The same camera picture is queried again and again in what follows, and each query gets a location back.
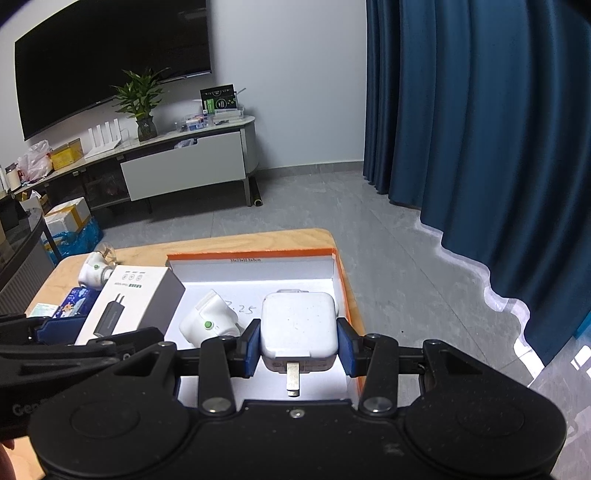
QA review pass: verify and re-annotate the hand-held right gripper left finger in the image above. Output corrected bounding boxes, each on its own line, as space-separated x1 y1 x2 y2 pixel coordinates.
115 318 262 416

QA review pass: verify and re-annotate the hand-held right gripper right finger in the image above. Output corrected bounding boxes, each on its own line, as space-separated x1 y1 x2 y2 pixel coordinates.
336 318 467 416

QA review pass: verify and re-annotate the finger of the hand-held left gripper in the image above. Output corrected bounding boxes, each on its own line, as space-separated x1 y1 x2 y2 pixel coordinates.
0 327 166 370
0 314 90 346

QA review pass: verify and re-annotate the blue packet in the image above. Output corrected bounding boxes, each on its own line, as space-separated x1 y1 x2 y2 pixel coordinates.
51 287 100 320

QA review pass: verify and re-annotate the white power adapter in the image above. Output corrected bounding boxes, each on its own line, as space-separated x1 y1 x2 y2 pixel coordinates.
259 288 340 398

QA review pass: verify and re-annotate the white plug adapter clear cap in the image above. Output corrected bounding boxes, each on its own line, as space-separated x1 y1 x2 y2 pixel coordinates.
178 289 245 349
78 244 116 288

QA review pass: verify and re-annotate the orange cardboard box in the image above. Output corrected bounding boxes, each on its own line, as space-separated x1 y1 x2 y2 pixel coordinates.
166 248 365 409

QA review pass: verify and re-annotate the white charger box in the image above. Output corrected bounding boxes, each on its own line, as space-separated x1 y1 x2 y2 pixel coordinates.
74 264 186 346

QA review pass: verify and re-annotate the black round glass table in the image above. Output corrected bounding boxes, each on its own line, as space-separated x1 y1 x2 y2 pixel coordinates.
0 194 63 315

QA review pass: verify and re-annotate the blue plastic bag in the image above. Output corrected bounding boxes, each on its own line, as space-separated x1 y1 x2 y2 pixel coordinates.
41 219 105 261

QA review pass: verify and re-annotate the white foam box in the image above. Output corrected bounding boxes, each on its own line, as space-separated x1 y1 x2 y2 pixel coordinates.
44 197 92 238

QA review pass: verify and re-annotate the white plastic bag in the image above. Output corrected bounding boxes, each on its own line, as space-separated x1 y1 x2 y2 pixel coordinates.
17 140 54 182

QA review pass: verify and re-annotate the yellow box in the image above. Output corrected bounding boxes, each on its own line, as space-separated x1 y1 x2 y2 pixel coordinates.
50 142 86 171

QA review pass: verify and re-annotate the grey television cabinet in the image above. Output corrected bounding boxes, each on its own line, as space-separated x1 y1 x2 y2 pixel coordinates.
0 113 259 217

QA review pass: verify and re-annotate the white router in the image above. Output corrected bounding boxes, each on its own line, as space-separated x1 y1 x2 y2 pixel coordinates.
84 117 130 158

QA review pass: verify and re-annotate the clear plastic box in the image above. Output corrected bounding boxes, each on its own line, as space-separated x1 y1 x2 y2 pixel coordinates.
174 112 218 131

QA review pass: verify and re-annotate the potted plant dark vase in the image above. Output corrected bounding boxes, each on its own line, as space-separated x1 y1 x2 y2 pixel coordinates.
111 67 171 142

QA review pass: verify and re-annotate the black and green box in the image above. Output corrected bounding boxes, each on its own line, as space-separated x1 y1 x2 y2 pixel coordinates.
200 84 237 115

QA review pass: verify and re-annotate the blue curtain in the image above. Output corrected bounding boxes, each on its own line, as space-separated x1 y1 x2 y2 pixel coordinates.
362 0 591 365

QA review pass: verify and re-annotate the black television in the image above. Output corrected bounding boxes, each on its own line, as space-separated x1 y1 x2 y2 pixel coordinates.
14 0 213 141

